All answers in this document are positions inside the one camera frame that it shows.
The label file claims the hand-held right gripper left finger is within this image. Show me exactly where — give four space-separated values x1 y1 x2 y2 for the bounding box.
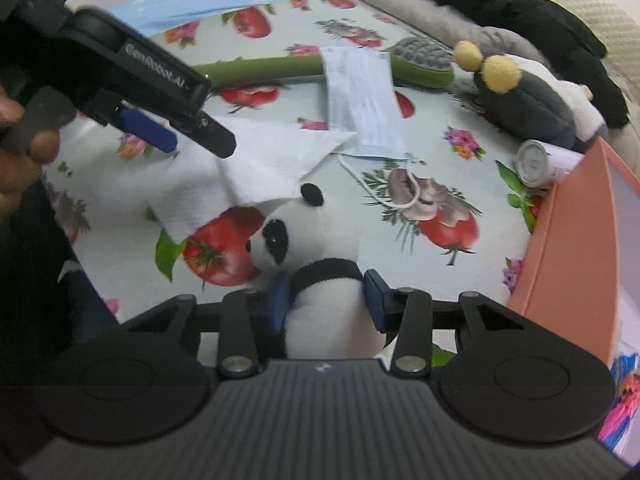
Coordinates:
125 272 297 379

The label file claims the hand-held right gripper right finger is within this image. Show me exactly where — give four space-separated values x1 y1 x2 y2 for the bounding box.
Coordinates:
362 269 527 377

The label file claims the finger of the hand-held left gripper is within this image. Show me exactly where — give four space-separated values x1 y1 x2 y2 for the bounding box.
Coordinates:
120 108 180 154
172 109 237 159

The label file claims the panda plush toy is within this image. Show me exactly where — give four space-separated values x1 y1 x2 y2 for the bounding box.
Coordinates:
247 182 389 361

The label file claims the white paper tissue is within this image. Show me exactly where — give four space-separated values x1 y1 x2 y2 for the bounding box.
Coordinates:
145 115 359 242

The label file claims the pink cardboard box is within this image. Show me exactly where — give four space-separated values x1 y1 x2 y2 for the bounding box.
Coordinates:
507 136 640 367

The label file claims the person's left hand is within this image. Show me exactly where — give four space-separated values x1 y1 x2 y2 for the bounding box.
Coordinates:
0 85 63 217

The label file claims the green grey massage brush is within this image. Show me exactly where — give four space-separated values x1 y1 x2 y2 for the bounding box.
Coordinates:
190 36 456 92

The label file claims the blue face mask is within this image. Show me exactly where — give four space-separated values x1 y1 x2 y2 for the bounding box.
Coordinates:
320 46 427 207

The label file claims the person's dark clothing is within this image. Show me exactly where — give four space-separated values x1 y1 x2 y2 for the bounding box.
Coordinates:
0 180 124 357

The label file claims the floral fruit print bedsheet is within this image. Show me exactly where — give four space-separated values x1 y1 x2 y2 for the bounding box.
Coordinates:
42 0 557 362

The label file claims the white cylindrical bottle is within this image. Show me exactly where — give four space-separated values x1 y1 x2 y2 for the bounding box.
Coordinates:
515 139 586 189

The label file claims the grey white penguin plush toy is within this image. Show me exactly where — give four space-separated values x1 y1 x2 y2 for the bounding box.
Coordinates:
452 40 609 154

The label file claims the pink blue printed packet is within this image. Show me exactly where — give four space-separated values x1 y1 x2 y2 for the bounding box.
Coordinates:
597 352 640 454

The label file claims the black fleece garment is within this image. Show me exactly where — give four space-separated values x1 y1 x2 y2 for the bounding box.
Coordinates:
425 0 631 129

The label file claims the cream quilted headboard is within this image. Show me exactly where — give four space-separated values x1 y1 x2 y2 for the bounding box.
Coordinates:
487 0 640 152

